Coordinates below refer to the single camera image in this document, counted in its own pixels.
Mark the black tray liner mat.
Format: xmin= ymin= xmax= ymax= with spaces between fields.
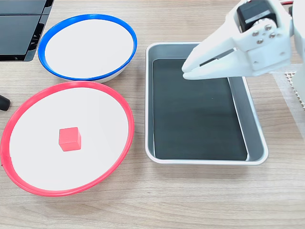
xmin=152 ymin=59 xmax=248 ymax=161

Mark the black panelled device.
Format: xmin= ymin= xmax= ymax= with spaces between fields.
xmin=0 ymin=0 xmax=55 ymax=62

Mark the red-rimmed white dish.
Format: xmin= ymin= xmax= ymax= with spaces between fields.
xmin=0 ymin=80 xmax=135 ymax=198

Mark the white perforated mat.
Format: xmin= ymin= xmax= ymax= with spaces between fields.
xmin=283 ymin=70 xmax=305 ymax=111

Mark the blue-rimmed white dish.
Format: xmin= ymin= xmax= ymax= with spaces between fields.
xmin=37 ymin=13 xmax=138 ymax=83

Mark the red cube block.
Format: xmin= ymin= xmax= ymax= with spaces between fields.
xmin=58 ymin=126 xmax=82 ymax=152

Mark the silver metal tray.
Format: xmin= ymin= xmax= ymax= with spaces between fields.
xmin=144 ymin=42 xmax=269 ymax=165

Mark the black rounded object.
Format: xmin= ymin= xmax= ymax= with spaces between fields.
xmin=0 ymin=94 xmax=11 ymax=112

